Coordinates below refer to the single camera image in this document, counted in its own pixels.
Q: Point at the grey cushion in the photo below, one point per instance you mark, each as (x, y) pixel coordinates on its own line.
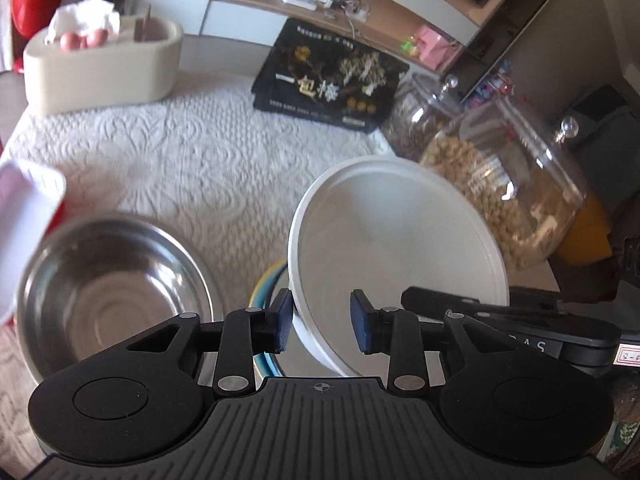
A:
(610, 125)

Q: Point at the white and wood cabinet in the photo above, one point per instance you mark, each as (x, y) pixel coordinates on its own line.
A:
(240, 15)

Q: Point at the small glass jar of seeds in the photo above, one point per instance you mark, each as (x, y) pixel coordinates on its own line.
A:
(415, 120)

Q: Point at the white lace tablecloth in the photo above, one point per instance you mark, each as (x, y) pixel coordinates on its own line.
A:
(175, 160)

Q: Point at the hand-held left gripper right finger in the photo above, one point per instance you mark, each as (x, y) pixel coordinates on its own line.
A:
(360, 326)

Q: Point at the cream tissue box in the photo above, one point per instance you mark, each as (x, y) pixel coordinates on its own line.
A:
(100, 76)

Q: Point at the stainless steel bowl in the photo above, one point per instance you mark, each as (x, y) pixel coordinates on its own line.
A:
(110, 285)

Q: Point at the large glass jar of peanuts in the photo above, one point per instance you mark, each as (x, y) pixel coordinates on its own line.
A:
(500, 185)

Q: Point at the yellow chair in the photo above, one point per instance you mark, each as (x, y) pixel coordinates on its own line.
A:
(585, 235)

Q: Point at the pink box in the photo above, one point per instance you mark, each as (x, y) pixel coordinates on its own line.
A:
(432, 42)

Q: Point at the red and white plastic tray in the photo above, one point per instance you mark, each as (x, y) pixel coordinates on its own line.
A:
(25, 210)

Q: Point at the black printed bag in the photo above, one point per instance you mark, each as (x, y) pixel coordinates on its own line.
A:
(320, 85)

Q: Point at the pink egg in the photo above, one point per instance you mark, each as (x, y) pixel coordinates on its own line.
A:
(70, 41)
(99, 36)

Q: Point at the blue bowl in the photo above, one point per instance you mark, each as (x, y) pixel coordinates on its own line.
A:
(267, 285)

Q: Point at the white paper bowl red print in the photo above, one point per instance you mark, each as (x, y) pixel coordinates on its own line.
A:
(390, 225)

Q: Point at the white tissue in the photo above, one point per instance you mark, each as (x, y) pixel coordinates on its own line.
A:
(85, 17)

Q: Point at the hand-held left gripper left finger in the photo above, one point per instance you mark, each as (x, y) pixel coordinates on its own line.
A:
(285, 321)

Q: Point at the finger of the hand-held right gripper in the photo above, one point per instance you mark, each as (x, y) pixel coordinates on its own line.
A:
(537, 300)
(440, 300)

